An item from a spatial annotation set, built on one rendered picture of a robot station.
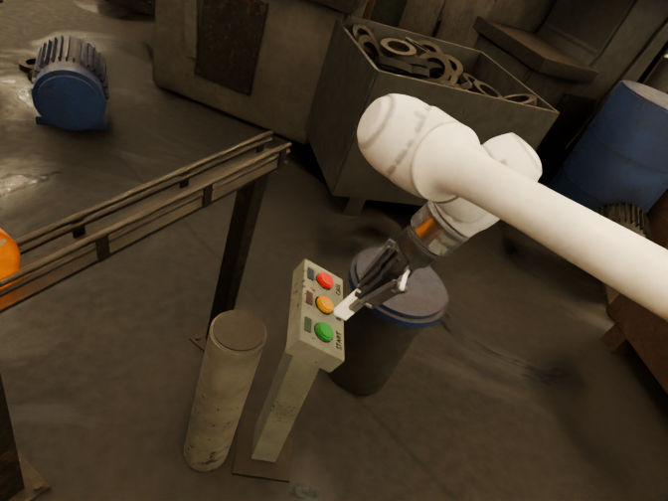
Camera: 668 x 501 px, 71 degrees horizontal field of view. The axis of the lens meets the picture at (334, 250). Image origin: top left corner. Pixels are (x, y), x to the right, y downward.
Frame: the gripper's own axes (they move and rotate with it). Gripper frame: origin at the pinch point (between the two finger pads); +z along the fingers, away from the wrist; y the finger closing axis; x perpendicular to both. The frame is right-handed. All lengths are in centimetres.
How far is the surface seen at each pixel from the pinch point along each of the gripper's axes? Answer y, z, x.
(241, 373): 2.3, 28.3, -6.8
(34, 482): 11, 83, -29
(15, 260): 8, 19, -52
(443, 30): -329, -23, 85
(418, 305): -33, 14, 38
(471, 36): -297, -35, 93
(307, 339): 3.9, 9.4, -3.2
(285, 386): -2.1, 31.8, 6.5
